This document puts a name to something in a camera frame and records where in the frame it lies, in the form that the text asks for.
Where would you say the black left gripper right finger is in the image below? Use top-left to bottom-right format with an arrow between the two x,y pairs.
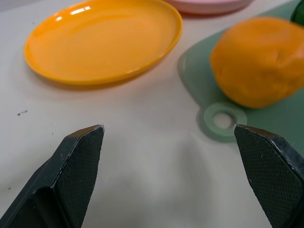
233,123 -> 304,228

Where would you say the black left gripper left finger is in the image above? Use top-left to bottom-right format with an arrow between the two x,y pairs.
0,124 -> 105,228

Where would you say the orange fruit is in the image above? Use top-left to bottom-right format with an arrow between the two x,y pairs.
210,16 -> 304,109

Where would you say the orange plastic plate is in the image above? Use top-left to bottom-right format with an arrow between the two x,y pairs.
23,0 -> 183,91

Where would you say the dark green object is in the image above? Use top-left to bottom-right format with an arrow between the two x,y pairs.
290,2 -> 304,26

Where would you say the pink plastic plate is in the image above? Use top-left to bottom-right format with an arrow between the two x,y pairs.
164,0 -> 255,15

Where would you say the green cutting board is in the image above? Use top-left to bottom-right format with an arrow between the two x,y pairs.
178,0 -> 304,155

